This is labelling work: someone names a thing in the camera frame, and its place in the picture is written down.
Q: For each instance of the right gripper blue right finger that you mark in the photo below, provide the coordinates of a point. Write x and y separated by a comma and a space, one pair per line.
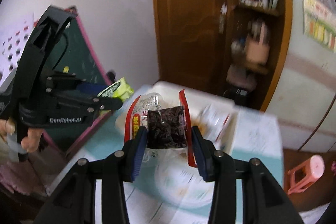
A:
202, 154

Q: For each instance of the brown wooden door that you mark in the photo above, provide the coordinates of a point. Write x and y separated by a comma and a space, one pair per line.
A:
189, 45

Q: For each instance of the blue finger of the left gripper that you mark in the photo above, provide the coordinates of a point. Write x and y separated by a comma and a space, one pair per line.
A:
91, 88

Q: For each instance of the green chalkboard pink frame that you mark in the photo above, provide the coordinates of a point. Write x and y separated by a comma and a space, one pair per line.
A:
81, 59

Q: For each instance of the pink basket on shelf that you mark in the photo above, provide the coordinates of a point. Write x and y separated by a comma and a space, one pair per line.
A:
257, 43

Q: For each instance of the green small snack packet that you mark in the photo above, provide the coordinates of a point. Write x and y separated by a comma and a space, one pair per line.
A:
120, 89

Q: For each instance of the wooden corner shelf unit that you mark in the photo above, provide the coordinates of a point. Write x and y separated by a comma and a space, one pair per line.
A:
277, 15

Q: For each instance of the pink plastic stool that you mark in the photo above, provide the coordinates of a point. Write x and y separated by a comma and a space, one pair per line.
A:
305, 174

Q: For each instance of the folded pink cloths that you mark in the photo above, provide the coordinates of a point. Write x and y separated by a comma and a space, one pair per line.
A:
240, 77

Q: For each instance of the dark dried fruit packet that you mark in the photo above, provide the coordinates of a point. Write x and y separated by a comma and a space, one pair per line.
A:
166, 128

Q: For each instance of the white perforated board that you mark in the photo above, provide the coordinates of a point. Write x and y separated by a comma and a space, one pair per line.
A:
13, 40

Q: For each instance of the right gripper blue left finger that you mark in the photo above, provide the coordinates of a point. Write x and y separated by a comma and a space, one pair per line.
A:
137, 151

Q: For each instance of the white red-edged snack bag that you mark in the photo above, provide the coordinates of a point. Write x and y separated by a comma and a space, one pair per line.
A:
137, 116

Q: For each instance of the colourful wall poster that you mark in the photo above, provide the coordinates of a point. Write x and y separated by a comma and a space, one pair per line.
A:
319, 21

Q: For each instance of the teal table runner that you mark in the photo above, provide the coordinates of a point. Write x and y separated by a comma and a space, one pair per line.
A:
256, 135

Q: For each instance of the person's left hand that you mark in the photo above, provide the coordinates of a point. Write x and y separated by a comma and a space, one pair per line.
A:
29, 140

